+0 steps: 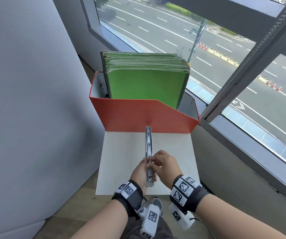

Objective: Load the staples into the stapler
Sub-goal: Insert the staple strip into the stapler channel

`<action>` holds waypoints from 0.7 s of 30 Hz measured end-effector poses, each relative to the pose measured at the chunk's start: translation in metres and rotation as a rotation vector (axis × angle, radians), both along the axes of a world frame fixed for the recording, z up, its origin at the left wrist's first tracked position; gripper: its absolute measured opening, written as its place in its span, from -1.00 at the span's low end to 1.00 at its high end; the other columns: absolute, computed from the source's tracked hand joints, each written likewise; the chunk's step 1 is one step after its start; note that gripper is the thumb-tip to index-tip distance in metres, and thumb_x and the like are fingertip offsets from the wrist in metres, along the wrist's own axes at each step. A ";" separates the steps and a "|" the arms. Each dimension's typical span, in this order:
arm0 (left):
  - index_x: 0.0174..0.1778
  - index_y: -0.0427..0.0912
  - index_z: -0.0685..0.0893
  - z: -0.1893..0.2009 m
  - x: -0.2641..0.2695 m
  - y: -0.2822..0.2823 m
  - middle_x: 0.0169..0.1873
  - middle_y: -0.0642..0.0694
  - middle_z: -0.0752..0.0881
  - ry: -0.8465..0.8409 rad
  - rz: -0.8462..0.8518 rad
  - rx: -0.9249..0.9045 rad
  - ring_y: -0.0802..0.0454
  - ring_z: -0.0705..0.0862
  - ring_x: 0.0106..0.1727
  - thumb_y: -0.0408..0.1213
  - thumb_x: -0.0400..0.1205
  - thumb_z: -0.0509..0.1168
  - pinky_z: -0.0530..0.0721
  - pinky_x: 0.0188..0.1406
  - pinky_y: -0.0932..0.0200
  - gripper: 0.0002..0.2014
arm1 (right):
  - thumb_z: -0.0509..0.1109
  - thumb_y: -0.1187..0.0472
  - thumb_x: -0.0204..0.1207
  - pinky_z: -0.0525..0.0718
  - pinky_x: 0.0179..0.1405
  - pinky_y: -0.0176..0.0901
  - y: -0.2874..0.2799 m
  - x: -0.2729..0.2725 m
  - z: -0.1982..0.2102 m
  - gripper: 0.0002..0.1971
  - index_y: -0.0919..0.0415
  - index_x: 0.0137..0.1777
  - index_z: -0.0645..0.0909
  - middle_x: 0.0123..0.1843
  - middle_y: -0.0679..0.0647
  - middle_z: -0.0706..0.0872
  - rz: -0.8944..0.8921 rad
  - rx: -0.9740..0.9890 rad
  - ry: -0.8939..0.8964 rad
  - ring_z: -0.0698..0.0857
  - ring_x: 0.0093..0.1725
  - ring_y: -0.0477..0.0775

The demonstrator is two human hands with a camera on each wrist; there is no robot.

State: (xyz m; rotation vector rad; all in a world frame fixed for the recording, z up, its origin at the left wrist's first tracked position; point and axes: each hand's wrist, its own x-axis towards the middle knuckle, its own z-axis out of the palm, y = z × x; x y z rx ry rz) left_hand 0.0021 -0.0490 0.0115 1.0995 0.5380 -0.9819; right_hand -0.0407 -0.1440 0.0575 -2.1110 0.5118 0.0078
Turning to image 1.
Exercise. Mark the person's left hand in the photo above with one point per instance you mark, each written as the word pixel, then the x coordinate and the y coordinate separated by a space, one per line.
pixel 138 174

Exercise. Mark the person's right hand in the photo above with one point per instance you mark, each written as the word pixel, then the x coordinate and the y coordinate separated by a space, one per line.
pixel 169 168

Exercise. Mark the person's left thumb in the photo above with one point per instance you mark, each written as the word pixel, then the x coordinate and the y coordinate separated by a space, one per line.
pixel 145 163

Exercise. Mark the person's right thumb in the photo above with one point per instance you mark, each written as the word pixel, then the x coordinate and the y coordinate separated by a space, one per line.
pixel 152 167

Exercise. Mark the silver metal stapler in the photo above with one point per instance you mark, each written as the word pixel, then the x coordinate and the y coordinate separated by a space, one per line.
pixel 149 144

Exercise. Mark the person's right forearm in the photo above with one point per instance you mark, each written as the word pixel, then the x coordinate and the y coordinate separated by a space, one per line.
pixel 230 219

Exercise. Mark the person's left forearm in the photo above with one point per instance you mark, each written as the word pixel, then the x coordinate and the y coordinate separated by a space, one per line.
pixel 108 222

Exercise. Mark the black left wristband with markers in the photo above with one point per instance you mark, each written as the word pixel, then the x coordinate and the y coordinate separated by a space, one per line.
pixel 132 196

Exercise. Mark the black wristband with markers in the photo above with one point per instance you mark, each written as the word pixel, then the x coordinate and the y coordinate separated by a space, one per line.
pixel 132 196
pixel 189 192

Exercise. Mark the person's grey shoe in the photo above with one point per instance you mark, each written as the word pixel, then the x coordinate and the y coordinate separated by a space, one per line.
pixel 157 202

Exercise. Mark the black right wristband with markers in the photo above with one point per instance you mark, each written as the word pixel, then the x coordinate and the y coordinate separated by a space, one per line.
pixel 189 192

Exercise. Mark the orange file box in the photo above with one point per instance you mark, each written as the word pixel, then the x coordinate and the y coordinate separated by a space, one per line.
pixel 133 115

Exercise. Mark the person's dark grey shorts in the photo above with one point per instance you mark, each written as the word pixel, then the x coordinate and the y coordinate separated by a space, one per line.
pixel 163 230

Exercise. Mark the stack of green folders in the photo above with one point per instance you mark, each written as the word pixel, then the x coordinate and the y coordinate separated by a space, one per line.
pixel 145 83

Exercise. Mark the grey fabric partition panel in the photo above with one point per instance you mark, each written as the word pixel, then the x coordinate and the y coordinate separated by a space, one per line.
pixel 33 109

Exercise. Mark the row of yellow road barriers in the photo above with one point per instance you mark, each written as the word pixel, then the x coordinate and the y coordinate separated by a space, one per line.
pixel 224 57

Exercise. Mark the green street lamp pole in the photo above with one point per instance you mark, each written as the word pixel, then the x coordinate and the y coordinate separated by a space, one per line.
pixel 197 38

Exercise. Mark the green roadside hedge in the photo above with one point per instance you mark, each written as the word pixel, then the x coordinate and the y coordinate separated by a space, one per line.
pixel 182 9

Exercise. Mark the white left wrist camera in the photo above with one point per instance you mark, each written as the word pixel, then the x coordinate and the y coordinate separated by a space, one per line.
pixel 151 219

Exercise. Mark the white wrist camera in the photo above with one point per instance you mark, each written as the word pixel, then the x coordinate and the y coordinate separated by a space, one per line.
pixel 151 219
pixel 181 217

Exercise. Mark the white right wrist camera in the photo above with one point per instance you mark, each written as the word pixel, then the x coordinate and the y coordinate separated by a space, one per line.
pixel 181 217

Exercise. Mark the dark grey window frame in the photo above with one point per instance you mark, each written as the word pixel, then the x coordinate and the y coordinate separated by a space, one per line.
pixel 247 19

